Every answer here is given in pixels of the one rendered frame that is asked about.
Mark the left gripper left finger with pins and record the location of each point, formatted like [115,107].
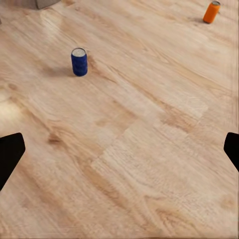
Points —
[12,148]

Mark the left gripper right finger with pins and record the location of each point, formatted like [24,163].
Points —
[231,148]

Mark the can of soda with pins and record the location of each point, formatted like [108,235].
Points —
[79,61]
[212,11]

